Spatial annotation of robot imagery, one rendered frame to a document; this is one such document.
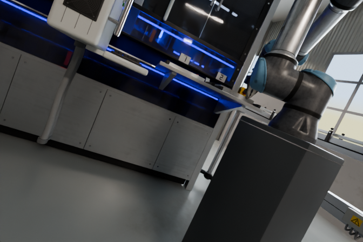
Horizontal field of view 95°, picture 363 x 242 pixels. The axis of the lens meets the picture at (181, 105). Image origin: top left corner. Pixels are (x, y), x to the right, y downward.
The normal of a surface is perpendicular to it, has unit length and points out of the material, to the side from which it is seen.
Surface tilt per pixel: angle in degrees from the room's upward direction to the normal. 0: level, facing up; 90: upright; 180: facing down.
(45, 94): 90
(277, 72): 88
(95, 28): 90
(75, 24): 90
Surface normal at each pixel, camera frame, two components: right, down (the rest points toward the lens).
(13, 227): 0.40, -0.91
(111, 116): 0.21, 0.17
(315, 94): -0.25, 0.00
